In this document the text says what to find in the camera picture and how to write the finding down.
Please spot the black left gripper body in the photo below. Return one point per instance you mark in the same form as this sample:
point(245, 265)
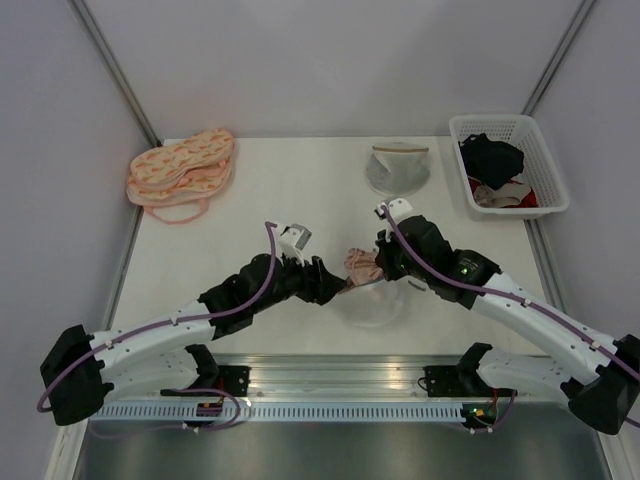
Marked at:
point(292, 281)

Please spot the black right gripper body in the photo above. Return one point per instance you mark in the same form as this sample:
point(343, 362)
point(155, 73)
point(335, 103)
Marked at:
point(394, 262)

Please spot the pink bra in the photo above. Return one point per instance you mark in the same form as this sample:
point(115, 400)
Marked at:
point(361, 268)

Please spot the blue-zipper white mesh laundry bag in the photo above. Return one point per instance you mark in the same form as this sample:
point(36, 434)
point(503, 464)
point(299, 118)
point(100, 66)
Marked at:
point(370, 306)

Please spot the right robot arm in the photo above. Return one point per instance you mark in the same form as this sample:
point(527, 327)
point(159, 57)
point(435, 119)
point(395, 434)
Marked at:
point(480, 285)

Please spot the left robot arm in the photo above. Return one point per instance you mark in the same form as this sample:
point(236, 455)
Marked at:
point(84, 371)

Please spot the beige-trim mesh laundry bag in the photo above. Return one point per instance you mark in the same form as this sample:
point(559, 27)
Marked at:
point(397, 168)

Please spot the beige bra in basket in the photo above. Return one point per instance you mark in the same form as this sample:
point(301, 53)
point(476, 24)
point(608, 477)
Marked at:
point(509, 195)

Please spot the pink patterned laundry bag stack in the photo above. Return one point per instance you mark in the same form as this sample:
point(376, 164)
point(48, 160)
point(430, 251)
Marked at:
point(190, 171)

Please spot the black garment in basket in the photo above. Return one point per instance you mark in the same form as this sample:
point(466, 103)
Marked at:
point(493, 163)

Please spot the red garment in basket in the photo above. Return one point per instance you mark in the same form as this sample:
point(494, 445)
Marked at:
point(529, 202)

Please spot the white plastic basket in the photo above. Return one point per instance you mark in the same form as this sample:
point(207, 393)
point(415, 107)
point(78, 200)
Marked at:
point(540, 170)

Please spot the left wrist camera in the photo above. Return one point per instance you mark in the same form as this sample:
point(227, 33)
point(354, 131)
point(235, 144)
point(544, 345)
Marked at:
point(292, 240)

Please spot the aluminium rail table edge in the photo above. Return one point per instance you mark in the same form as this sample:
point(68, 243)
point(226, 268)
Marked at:
point(325, 372)

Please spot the right aluminium corner post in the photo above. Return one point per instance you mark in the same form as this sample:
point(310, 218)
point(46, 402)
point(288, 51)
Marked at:
point(559, 55)

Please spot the aluminium corner post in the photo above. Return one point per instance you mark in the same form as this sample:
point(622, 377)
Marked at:
point(559, 55)
point(100, 43)

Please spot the white slotted cable duct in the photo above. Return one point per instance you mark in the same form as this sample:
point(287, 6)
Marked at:
point(445, 412)

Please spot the left aluminium corner post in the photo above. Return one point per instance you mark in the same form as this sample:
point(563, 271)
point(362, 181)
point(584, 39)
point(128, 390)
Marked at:
point(100, 43)

